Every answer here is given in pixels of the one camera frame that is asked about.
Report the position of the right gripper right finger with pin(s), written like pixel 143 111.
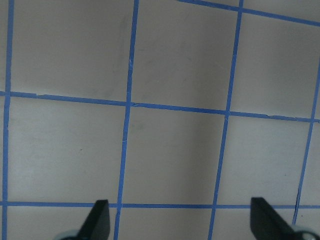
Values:
pixel 267 224

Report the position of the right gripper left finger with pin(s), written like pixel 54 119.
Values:
pixel 97 224

